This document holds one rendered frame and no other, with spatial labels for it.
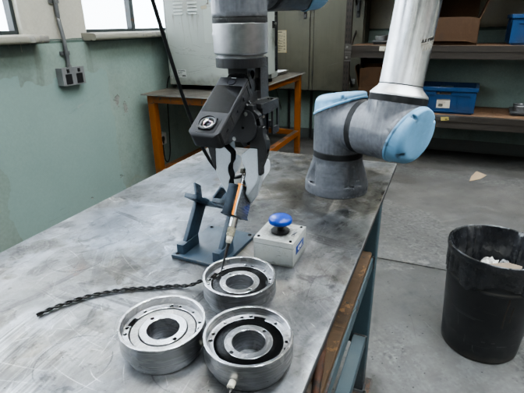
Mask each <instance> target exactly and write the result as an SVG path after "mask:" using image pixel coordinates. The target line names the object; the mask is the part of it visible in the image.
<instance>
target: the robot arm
mask: <svg viewBox="0 0 524 393"><path fill-rule="evenodd" d="M327 1H328V0H210V2H211V17H212V23H216V24H212V28H213V33H212V37H213V41H214V53H215V54H216V55H218V57H216V58H215V61H216V68H220V69H228V77H221V78H220V79H219V81H218V82H217V84H216V85H215V87H214V89H213V90H212V92H211V94H210V96H209V97H208V99H207V100H206V102H205V104H204V106H203V107H202V108H201V110H200V113H199V114H198V116H197V117H196V119H195V121H194V122H193V124H192V125H191V127H190V129H189V134H190V136H191V137H192V139H193V142H194V143H195V145H196V146H200V147H208V150H209V153H210V156H211V160H212V162H213V165H214V168H215V169H216V171H217V174H218V177H219V179H220V181H221V184H222V185H223V187H224V188H225V191H226V192H227V190H228V184H229V183H233V184H235V183H234V178H235V173H236V172H237V171H238V170H239V167H240V165H241V157H240V155H238V154H236V152H235V142H241V143H242V145H243V146H244V147H247V146H249V145H250V149H248V150H247V151H245V152H244V153H243V154H242V162H243V165H244V167H245V169H246V176H245V183H246V192H245V195H246V198H247V200H248V201H249V203H250V204H251V203H253V202H254V201H255V199H256V198H257V195H258V194H259V192H260V188H261V186H262V182H263V180H264V178H265V177H266V175H267V174H268V172H269V171H270V167H271V165H270V161H269V160H268V159H267V158H268V155H269V152H270V139H269V137H268V134H269V127H270V126H271V134H275V133H277V132H278V131H279V97H269V96H268V57H267V56H264V54H267V53H268V23H265V22H267V12H276V11H292V10H300V11H302V12H307V11H308V10H315V9H319V8H321V7H322V6H324V5H325V4H326V3H327ZM442 1H443V0H395V6H394V11H393V15H392V19H391V26H390V30H389V35H388V42H387V46H386V50H385V54H384V62H383V66H382V70H381V78H380V82H379V84H378V85H377V86H375V87H374V88H373V89H372V90H370V94H369V98H368V96H367V92H366V91H346V92H338V93H331V94H323V95H321V96H319V97H318V98H317V99H316V101H315V109H314V113H313V115H314V131H313V159H312V161H311V164H310V167H309V170H308V172H307V175H306V179H305V189H306V191H307V192H309V193H311V194H313V195H314V196H317V197H323V198H327V199H334V200H346V199H352V198H357V197H361V196H362V195H364V194H365V193H366V192H367V189H368V179H367V176H366V170H365V168H364V164H363V154H365V155H368V156H371V157H375V158H380V159H384V160H385V161H388V162H392V161H393V162H398V163H402V164H406V163H409V162H412V161H414V160H416V159H417V158H418V157H419V156H420V155H421V154H422V153H423V152H424V151H425V150H426V148H427V146H428V144H429V142H430V140H431V138H432V136H433V134H434V128H435V120H434V119H435V115H434V112H433V111H432V110H431V109H429V108H428V107H427V104H428V100H429V98H428V96H427V95H426V94H425V92H424V91H423V85H424V81H425V78H426V74H427V67H428V64H429V60H430V53H431V50H432V46H433V42H434V36H435V33H436V29H437V22H438V19H439V15H440V11H441V5H442ZM367 99H368V100H367ZM274 109H276V125H275V126H274ZM269 112H270V113H271V119H269V116H268V113H269Z"/></svg>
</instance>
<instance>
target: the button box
mask: <svg viewBox="0 0 524 393"><path fill-rule="evenodd" d="M305 249H306V226H301V225H292V224H290V225H289V226H285V227H284V230H283V231H278V230H277V227H275V226H273V225H270V224H269V222H267V224H266V225H265V226H264V227H263V228H262V229H261V230H260V231H259V232H258V233H257V234H256V235H255V236H254V237H253V250H254V257H256V258H259V259H261V260H264V261H266V262H268V263H269V264H275V265H279V266H283V267H290V268H293V267H294V266H295V264H296V262H297V261H298V259H299V258H300V257H301V255H302V254H303V252H304V250H305Z"/></svg>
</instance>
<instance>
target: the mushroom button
mask: <svg viewBox="0 0 524 393"><path fill-rule="evenodd" d="M268 222H269V224H270V225H273V226H275V227H277V230H278V231H283V230H284V227H285V226H289V225H290V224H292V217H291V216H290V215H289V214H285V213H276V214H272V215H271V216H270V217H269V218H268Z"/></svg>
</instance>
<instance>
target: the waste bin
mask: <svg viewBox="0 0 524 393"><path fill-rule="evenodd" d="M484 257H493V258H494V259H495V260H499V261H498V263H499V262H500V261H501V260H502V259H505V260H508V261H509V263H511V264H516V265H519V266H522V269H514V268H507V267H499V266H495V265H492V264H487V263H484V262H482V261H481V260H482V259H483V258H484ZM445 264H447V265H446V269H447V271H446V280H445V289H444V305H443V314H442V323H441V333H442V336H443V338H444V340H445V341H446V342H447V343H448V344H449V345H450V346H451V347H452V348H453V349H454V350H455V351H456V352H458V353H460V354H461V355H463V356H465V357H467V358H470V359H473V360H475V361H478V362H481V363H506V362H508V361H510V360H512V359H514V358H515V356H516V354H517V352H518V350H519V346H520V344H521V341H522V338H523V335H524V233H523V232H520V231H517V230H514V229H511V228H505V227H501V226H496V225H463V226H460V227H457V228H455V229H453V230H452V231H451V232H450V234H449V235H448V249H447V256H446V263H445Z"/></svg>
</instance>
